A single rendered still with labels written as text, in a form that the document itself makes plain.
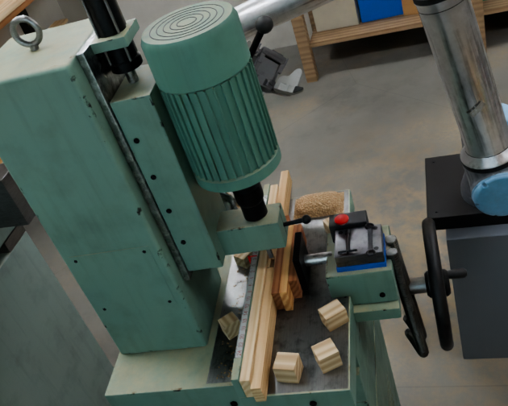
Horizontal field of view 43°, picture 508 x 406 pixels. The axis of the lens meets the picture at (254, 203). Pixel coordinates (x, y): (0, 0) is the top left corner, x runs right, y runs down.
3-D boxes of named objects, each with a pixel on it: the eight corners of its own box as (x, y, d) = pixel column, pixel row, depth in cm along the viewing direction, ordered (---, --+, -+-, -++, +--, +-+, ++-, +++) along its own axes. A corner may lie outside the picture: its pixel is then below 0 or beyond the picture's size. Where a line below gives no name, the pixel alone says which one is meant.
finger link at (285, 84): (312, 68, 132) (280, 61, 138) (300, 93, 132) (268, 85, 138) (320, 75, 134) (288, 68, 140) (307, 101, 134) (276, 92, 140)
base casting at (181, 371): (368, 403, 134) (360, 376, 129) (118, 420, 149) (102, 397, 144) (364, 256, 169) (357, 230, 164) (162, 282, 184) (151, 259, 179)
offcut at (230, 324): (243, 331, 147) (238, 319, 145) (229, 340, 147) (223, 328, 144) (237, 323, 150) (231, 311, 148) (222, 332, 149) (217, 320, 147)
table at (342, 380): (409, 408, 116) (404, 387, 112) (247, 418, 124) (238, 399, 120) (392, 200, 163) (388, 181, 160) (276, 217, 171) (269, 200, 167)
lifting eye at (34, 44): (47, 47, 116) (31, 14, 112) (19, 55, 117) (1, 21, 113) (51, 43, 117) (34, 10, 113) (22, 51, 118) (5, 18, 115)
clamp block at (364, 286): (399, 302, 132) (392, 271, 127) (334, 309, 135) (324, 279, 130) (395, 253, 143) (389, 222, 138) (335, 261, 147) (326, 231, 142)
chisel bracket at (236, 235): (288, 253, 136) (278, 222, 131) (226, 261, 140) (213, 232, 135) (290, 229, 142) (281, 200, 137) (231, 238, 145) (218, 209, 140)
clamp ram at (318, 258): (336, 287, 135) (327, 255, 130) (301, 291, 137) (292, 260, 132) (337, 258, 142) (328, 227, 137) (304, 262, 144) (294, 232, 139)
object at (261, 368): (266, 401, 118) (260, 387, 116) (256, 402, 119) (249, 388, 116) (292, 181, 171) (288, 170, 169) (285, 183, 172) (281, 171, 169)
